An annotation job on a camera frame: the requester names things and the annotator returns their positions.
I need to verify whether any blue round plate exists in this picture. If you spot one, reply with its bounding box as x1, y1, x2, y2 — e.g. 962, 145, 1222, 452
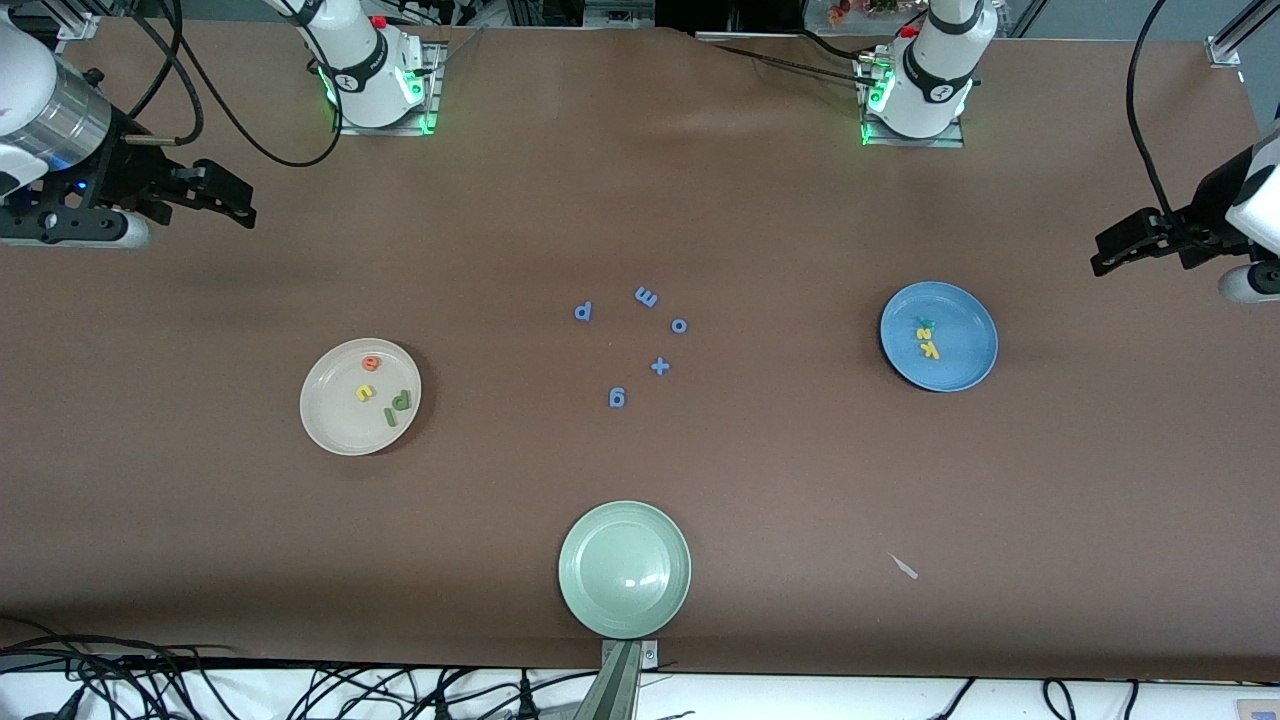
879, 281, 999, 393

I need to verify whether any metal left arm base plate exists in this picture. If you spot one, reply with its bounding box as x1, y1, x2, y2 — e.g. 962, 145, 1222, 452
858, 55, 967, 150

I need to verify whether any grey metal camera stand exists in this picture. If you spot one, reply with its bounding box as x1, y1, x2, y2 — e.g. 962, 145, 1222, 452
573, 640, 661, 720

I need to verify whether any brown paper table cover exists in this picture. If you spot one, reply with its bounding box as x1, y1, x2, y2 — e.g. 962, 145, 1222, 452
0, 15, 1280, 683

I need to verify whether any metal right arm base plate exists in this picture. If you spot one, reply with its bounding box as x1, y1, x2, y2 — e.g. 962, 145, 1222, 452
332, 40, 443, 137

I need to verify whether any black cable to arm base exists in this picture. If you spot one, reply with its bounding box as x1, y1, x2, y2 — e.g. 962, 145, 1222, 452
697, 28, 891, 81

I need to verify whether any beige round plate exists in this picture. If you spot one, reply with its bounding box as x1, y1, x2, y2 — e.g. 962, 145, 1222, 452
299, 338, 423, 457

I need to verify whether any grey equipment box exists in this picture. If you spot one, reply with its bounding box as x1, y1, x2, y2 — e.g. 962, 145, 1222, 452
583, 0, 657, 29

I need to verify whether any pale green round plate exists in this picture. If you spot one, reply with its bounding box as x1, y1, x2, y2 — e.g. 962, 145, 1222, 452
558, 500, 693, 640

